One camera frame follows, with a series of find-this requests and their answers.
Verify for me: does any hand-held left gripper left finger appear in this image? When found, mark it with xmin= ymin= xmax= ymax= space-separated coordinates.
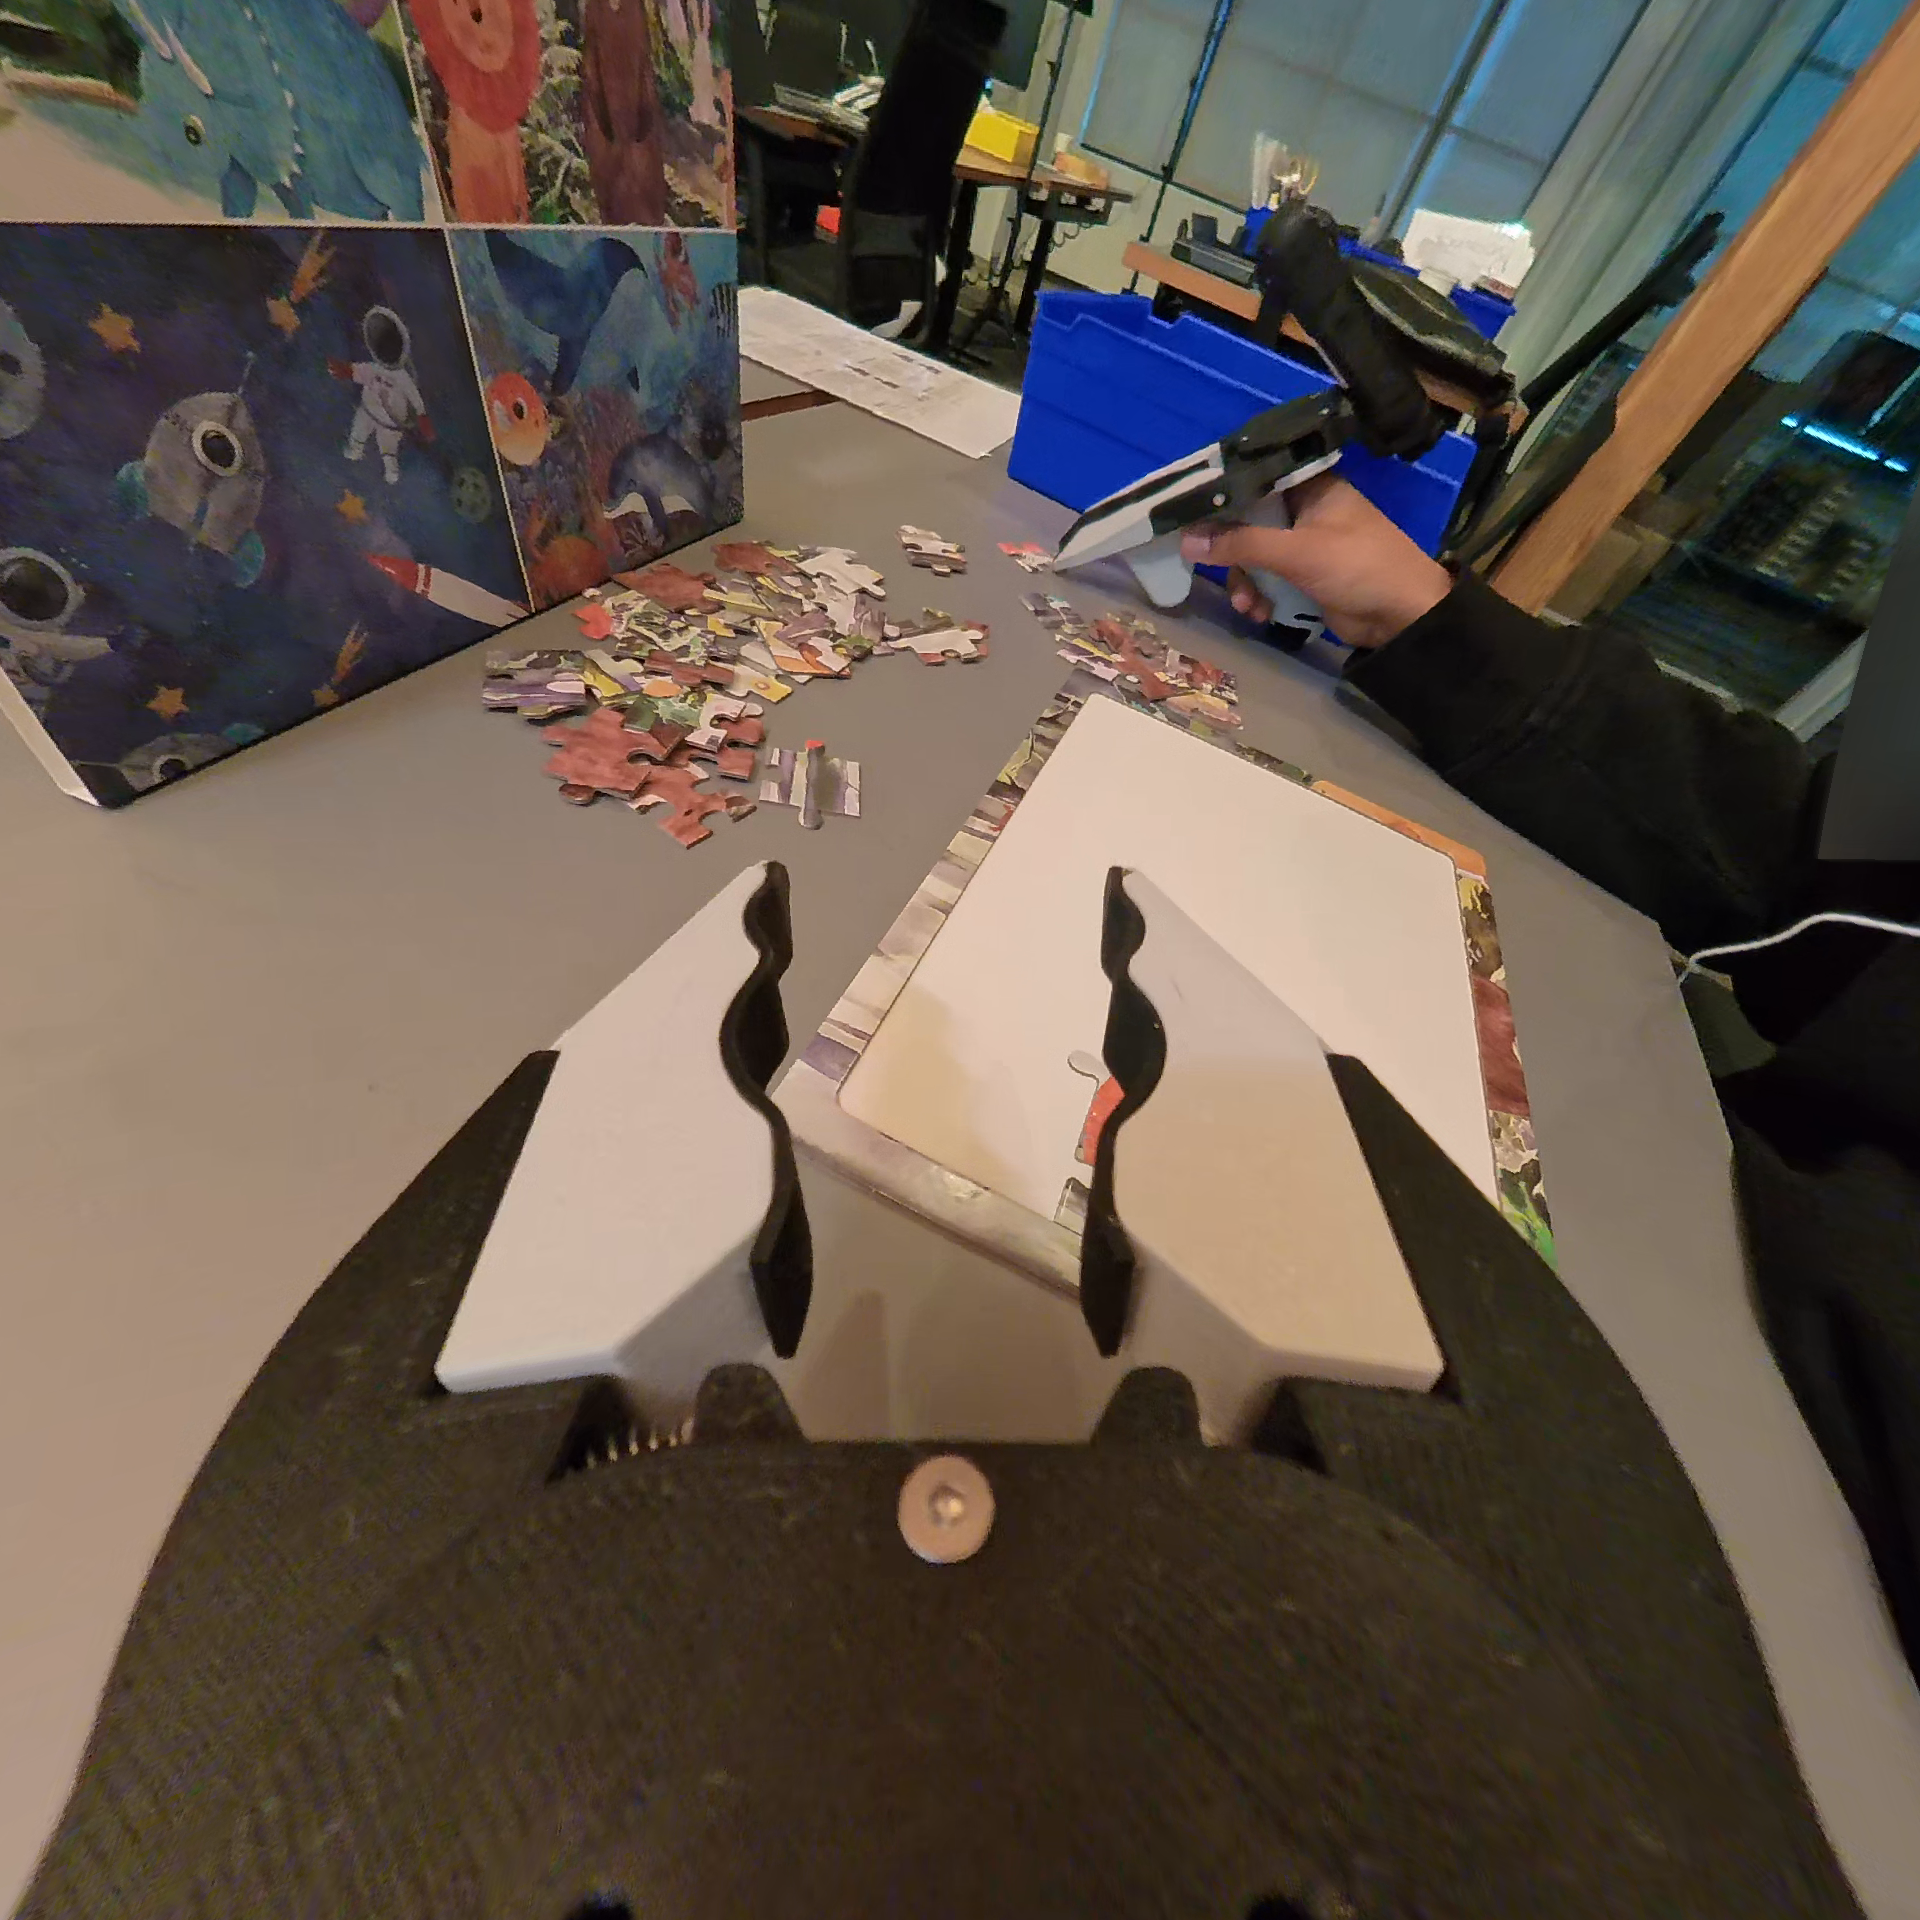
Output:
xmin=432 ymin=858 xmax=820 ymax=1388

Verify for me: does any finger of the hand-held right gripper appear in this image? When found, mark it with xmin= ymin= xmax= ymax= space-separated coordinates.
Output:
xmin=1065 ymin=393 xmax=1357 ymax=542
xmin=1051 ymin=453 xmax=1326 ymax=575

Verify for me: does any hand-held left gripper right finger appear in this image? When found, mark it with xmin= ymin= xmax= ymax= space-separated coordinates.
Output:
xmin=1078 ymin=864 xmax=1449 ymax=1444

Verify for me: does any printed frame puzzle tray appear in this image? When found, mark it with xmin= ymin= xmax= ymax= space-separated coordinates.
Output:
xmin=782 ymin=682 xmax=1560 ymax=1292

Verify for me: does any person's right forearm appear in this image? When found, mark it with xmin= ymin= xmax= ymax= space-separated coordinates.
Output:
xmin=1342 ymin=576 xmax=1839 ymax=962

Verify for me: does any person's right hand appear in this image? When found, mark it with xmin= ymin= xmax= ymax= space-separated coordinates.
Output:
xmin=1178 ymin=480 xmax=1459 ymax=651

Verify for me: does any blue plastic storage bin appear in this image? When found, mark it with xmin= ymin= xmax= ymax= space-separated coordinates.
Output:
xmin=1005 ymin=225 xmax=1520 ymax=649

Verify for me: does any white paper sheet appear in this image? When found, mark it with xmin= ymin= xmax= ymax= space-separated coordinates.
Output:
xmin=740 ymin=285 xmax=1024 ymax=458

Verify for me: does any wooden desk with black legs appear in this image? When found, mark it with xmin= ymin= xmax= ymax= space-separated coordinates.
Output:
xmin=949 ymin=141 xmax=1138 ymax=362

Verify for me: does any wooden beam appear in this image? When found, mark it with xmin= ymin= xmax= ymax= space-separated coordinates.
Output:
xmin=1486 ymin=0 xmax=1920 ymax=616

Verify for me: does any pile of loose puzzle pieces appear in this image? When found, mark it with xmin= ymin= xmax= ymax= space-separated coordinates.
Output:
xmin=481 ymin=522 xmax=1247 ymax=851

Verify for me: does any blue space print puzzle box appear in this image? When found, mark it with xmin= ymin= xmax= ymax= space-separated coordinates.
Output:
xmin=0 ymin=0 xmax=751 ymax=811

